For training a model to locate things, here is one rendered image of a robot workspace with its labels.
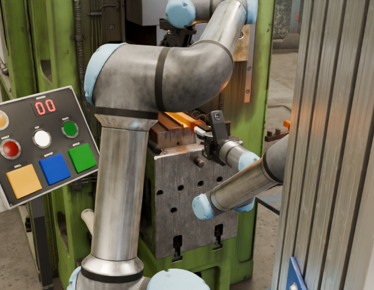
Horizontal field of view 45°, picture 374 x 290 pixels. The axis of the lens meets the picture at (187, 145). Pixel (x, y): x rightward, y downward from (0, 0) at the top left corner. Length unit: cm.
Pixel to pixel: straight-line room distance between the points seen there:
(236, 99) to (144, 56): 119
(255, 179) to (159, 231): 73
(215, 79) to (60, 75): 92
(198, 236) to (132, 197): 108
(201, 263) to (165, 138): 59
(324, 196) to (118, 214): 47
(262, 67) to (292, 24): 663
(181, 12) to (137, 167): 46
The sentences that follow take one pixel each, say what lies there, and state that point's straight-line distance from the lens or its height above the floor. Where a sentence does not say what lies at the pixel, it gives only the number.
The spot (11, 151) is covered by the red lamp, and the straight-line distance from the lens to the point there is 131.
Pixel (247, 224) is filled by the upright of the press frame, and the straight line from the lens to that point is 230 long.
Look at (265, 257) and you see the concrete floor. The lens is 269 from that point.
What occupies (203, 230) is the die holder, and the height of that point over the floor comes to 55.
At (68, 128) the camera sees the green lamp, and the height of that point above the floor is 109.
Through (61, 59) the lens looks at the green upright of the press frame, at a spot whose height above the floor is 125.
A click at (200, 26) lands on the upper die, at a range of 163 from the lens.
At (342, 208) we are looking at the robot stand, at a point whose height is 140.
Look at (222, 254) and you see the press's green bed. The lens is 201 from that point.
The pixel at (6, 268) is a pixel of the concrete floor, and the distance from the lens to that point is 271.
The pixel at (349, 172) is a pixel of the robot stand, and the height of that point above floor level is 144.
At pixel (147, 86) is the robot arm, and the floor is 138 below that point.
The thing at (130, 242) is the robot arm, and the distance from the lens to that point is 84.
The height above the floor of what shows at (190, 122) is 102.
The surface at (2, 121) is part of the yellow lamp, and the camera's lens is 133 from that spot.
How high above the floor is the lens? 159
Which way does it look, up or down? 23 degrees down
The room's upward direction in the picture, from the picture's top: 1 degrees clockwise
